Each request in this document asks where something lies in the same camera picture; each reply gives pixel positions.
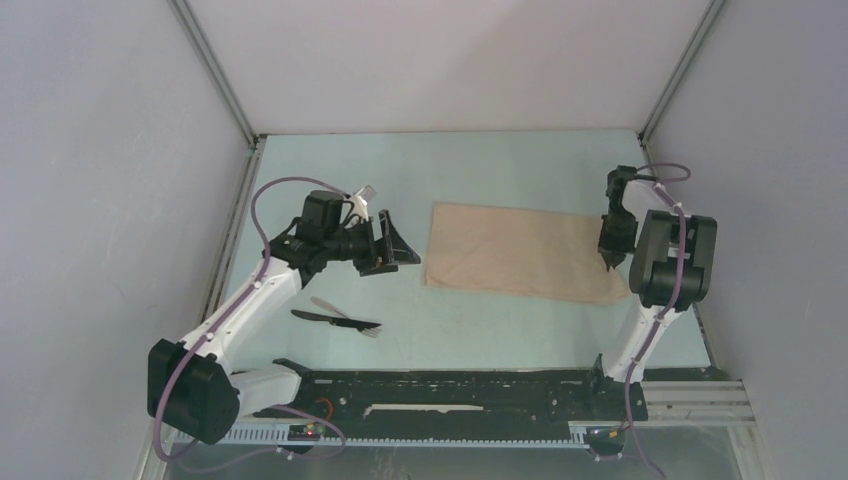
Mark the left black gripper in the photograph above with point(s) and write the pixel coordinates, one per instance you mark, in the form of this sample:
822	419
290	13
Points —
382	257

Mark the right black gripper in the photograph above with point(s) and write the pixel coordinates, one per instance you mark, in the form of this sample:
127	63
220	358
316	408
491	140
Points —
614	251

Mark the beige cloth napkin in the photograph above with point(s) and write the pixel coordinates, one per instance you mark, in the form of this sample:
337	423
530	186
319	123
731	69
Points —
520	252

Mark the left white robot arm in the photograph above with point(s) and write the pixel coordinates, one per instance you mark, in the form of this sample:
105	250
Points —
193	385

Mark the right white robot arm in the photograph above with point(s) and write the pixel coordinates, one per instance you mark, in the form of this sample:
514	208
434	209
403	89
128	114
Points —
671	254

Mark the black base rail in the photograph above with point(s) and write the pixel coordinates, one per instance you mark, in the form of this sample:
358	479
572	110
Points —
456	426

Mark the aluminium frame rail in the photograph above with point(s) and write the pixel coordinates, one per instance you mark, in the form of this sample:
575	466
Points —
696	401

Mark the white cable duct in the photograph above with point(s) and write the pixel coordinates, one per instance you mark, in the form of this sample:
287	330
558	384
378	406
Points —
298	434

